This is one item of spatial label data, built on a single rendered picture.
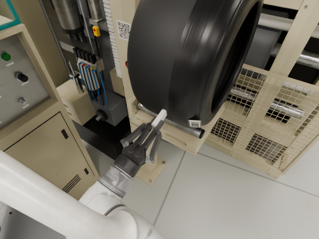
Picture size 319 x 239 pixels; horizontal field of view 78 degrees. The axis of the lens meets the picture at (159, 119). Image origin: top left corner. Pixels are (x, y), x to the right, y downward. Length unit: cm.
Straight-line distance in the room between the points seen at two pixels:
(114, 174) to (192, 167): 129
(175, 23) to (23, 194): 48
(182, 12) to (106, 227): 51
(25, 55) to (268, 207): 182
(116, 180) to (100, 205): 7
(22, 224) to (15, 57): 65
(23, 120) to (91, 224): 78
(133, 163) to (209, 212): 118
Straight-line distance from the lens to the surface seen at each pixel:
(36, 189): 39
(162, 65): 57
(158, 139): 61
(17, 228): 99
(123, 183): 58
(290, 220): 189
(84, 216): 39
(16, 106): 108
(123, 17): 87
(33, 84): 108
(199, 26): 54
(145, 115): 97
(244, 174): 190
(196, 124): 67
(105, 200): 56
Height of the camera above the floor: 157
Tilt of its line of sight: 48 degrees down
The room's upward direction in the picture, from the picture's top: straight up
